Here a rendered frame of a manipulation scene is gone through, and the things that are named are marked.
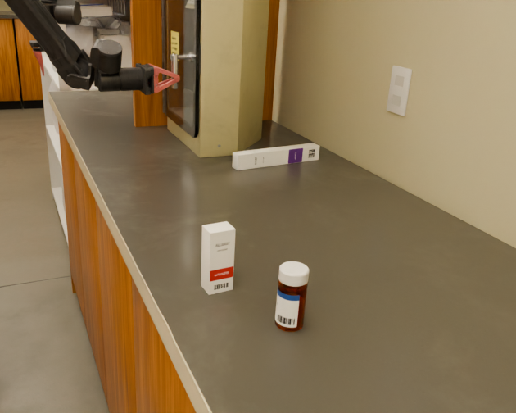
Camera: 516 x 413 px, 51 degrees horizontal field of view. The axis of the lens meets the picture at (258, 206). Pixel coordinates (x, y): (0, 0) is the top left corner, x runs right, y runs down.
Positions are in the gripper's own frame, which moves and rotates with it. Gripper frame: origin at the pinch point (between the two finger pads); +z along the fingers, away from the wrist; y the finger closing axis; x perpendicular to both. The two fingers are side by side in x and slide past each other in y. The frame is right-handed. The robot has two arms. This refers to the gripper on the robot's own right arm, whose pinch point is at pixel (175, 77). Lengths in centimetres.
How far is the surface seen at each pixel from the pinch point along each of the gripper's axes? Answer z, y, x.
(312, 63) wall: 48, 13, -1
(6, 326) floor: -53, 76, 113
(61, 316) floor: -31, 76, 114
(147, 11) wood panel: 1.1, 31.7, -14.6
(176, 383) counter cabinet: -22, -73, 35
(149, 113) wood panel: 0.5, 31.8, 16.4
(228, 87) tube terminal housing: 12.8, -5.2, 2.0
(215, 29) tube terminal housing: 9.2, -5.3, -12.6
